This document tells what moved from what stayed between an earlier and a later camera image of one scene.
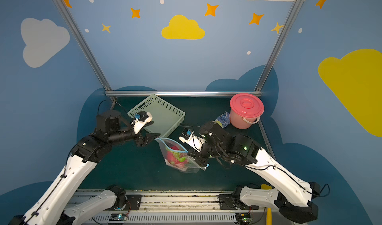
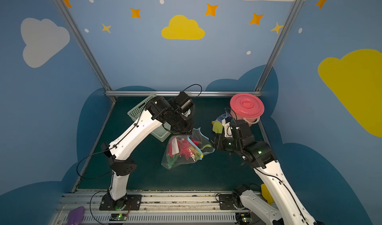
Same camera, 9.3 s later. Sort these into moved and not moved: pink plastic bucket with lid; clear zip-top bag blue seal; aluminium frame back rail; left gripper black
Moved: clear zip-top bag blue seal; left gripper black
Not moved: pink plastic bucket with lid; aluminium frame back rail
